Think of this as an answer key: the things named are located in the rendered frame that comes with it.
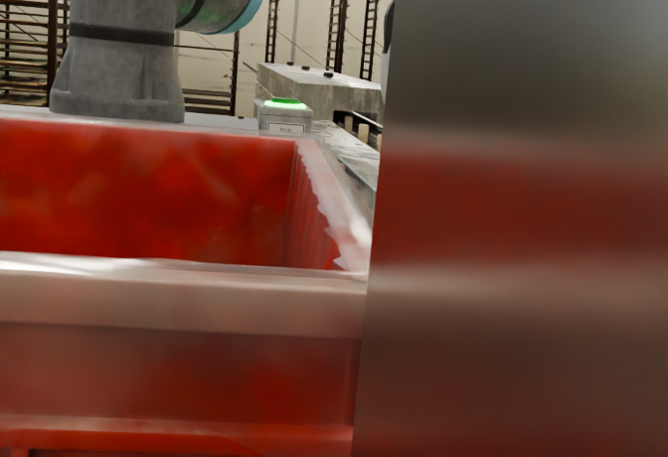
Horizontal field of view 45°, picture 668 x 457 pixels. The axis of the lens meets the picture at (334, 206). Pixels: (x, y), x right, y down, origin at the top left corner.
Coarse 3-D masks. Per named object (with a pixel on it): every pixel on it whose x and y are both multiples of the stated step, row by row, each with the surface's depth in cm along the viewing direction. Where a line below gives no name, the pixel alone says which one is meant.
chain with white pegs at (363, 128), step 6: (246, 66) 511; (336, 114) 147; (336, 120) 148; (348, 120) 134; (348, 126) 134; (360, 126) 120; (366, 126) 120; (360, 132) 120; (366, 132) 120; (360, 138) 120; (366, 138) 121; (378, 138) 107; (378, 144) 107; (378, 150) 107
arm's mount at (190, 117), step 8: (48, 112) 88; (192, 112) 106; (184, 120) 95; (192, 120) 96; (200, 120) 97; (208, 120) 98; (216, 120) 99; (224, 120) 100; (232, 120) 101; (240, 120) 102; (248, 120) 103; (256, 120) 105; (256, 128) 95
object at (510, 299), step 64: (448, 0) 4; (512, 0) 3; (576, 0) 2; (640, 0) 2; (448, 64) 4; (512, 64) 3; (576, 64) 2; (640, 64) 2; (384, 128) 5; (448, 128) 4; (512, 128) 3; (576, 128) 2; (640, 128) 2; (384, 192) 5; (448, 192) 4; (512, 192) 3; (576, 192) 2; (640, 192) 2; (384, 256) 5; (448, 256) 3; (512, 256) 3; (576, 256) 2; (640, 256) 2; (384, 320) 5; (448, 320) 3; (512, 320) 3; (576, 320) 2; (640, 320) 2; (384, 384) 4; (448, 384) 3; (512, 384) 3; (576, 384) 2; (640, 384) 2; (384, 448) 4; (448, 448) 3; (512, 448) 3; (576, 448) 2; (640, 448) 2
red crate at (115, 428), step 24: (0, 432) 19; (24, 432) 19; (48, 432) 19; (72, 432) 19; (96, 432) 19; (120, 432) 19; (144, 432) 19; (168, 432) 19; (192, 432) 19; (0, 456) 19; (24, 456) 19; (48, 456) 20; (72, 456) 20; (96, 456) 20; (120, 456) 20; (144, 456) 20; (168, 456) 20; (192, 456) 20; (216, 456) 20; (240, 456) 20; (264, 456) 19
